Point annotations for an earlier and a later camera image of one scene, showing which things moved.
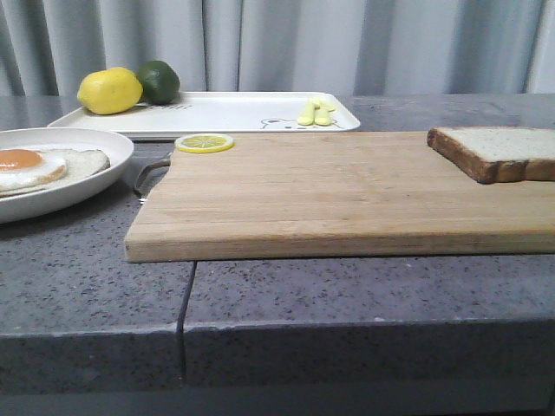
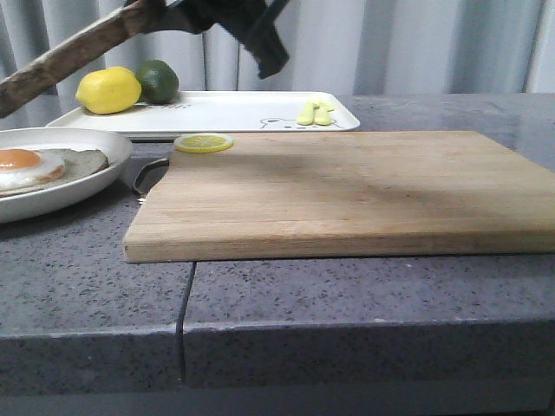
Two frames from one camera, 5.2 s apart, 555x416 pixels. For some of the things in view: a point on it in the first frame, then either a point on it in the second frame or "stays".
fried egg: (22, 168) stays
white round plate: (41, 204) stays
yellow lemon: (110, 91) stays
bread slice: (498, 154) → (22, 83)
